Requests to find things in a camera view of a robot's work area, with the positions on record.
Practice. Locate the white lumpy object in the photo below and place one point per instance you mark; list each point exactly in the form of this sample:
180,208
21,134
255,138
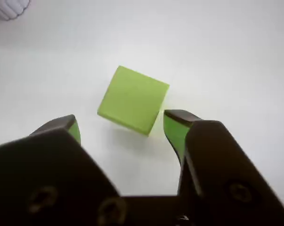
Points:
8,8

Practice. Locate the green cube block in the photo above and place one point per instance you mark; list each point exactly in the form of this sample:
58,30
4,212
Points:
132,101

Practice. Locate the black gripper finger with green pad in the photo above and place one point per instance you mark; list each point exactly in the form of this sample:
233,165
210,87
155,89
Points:
222,164
38,169

